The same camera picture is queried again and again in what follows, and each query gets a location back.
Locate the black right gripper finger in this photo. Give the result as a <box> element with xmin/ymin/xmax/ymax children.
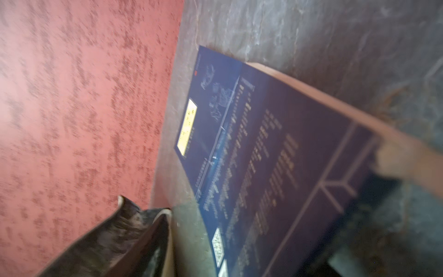
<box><xmin>38</xmin><ymin>196</ymin><xmax>173</xmax><ymax>277</ymax></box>

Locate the navy blue book top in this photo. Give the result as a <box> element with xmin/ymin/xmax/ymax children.
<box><xmin>174</xmin><ymin>44</ymin><xmax>271</xmax><ymax>208</ymax></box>

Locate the navy blue book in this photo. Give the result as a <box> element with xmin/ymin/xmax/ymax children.
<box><xmin>197</xmin><ymin>62</ymin><xmax>443</xmax><ymax>277</ymax></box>
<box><xmin>174</xmin><ymin>44</ymin><xmax>271</xmax><ymax>208</ymax></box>

